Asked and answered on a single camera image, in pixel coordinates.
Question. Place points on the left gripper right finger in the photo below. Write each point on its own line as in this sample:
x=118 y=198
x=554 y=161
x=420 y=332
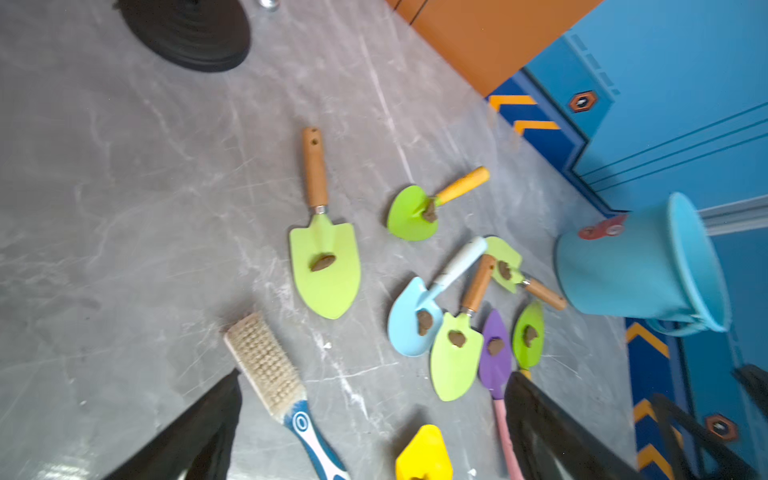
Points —
x=532 y=415

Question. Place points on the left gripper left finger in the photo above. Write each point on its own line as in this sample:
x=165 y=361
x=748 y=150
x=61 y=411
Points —
x=197 y=445

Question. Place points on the scrub brush blue white handle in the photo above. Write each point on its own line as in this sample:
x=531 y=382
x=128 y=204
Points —
x=276 y=381

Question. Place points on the green pointed shovel wooden handle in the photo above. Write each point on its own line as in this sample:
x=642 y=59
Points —
x=456 y=352

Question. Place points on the light green trowel wooden handle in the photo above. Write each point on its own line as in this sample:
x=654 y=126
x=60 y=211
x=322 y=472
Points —
x=509 y=275

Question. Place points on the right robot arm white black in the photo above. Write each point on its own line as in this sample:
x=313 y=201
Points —
x=711 y=438

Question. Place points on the light blue scoop trowel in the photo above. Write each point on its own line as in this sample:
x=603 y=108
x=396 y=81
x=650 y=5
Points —
x=415 y=317

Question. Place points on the turquoise plastic bucket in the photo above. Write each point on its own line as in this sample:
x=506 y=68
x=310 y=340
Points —
x=656 y=264

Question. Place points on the black microphone on stand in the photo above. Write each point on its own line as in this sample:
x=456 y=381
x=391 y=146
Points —
x=205 y=35

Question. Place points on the purple trowel pink handle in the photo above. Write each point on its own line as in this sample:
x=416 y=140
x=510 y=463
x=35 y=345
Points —
x=495 y=368

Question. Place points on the green leaf trowel yellow handle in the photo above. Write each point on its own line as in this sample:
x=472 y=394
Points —
x=528 y=338

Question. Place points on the yellow scoop wooden handle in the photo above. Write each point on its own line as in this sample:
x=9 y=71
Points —
x=425 y=457

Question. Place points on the green shovel wooden handle left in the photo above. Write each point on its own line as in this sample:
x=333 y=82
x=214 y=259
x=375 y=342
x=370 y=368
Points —
x=324 y=255

